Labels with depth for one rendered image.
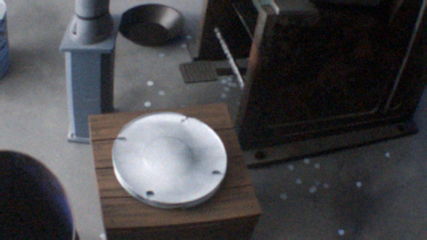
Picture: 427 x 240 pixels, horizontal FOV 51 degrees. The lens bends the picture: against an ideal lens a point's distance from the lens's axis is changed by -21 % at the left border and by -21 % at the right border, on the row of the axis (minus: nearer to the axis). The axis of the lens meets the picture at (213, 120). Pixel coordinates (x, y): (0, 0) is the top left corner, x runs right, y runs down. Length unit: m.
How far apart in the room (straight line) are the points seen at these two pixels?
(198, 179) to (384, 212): 0.85
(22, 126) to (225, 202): 0.95
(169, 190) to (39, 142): 0.74
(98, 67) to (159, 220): 0.55
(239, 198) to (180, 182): 0.15
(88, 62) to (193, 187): 0.53
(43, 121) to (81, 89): 0.34
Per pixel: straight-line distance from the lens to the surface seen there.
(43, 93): 2.08
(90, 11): 1.51
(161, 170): 1.34
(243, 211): 1.34
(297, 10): 1.49
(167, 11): 2.38
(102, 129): 1.46
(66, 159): 1.85
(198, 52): 2.17
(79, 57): 1.60
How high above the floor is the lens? 1.45
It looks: 47 degrees down
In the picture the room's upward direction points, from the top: 11 degrees clockwise
